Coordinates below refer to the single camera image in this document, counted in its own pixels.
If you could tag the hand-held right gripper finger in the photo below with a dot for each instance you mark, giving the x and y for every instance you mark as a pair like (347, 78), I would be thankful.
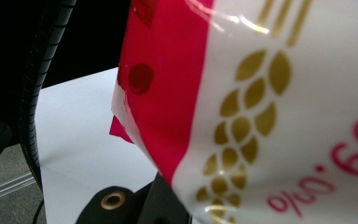
(161, 205)

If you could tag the aluminium floor rail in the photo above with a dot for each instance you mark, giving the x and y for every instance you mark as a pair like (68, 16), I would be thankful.
(6, 188)

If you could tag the red and white plastic bag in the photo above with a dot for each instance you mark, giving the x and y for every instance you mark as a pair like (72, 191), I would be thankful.
(261, 109)

